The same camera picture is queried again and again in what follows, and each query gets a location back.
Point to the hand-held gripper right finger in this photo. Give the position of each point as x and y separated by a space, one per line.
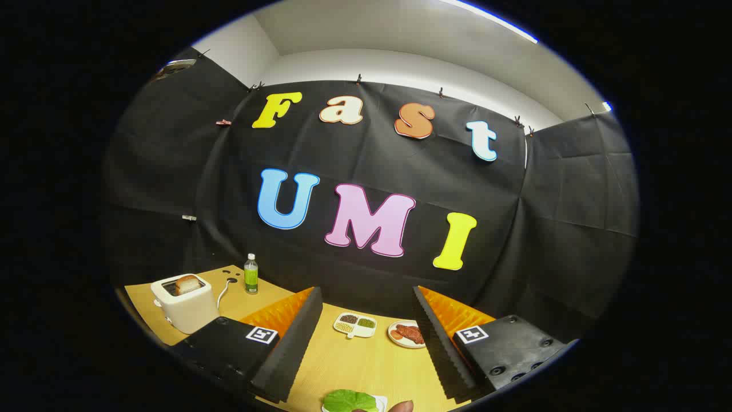
440 343

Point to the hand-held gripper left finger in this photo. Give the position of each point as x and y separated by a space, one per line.
291 343

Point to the toasted bread slice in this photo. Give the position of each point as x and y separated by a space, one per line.
187 284

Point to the red meat slices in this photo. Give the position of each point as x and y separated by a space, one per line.
409 333

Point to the small white oval plate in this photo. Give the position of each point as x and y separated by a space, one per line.
400 343

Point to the white divided bean dish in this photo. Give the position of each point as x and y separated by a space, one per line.
355 326

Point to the green label water bottle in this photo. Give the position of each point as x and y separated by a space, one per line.
251 277

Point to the green lettuce leaf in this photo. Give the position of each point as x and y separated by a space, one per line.
349 400

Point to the pale green round plate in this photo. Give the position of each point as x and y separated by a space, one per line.
382 400

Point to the white toaster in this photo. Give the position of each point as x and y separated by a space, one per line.
189 315

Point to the black backdrop cloth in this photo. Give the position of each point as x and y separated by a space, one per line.
372 160

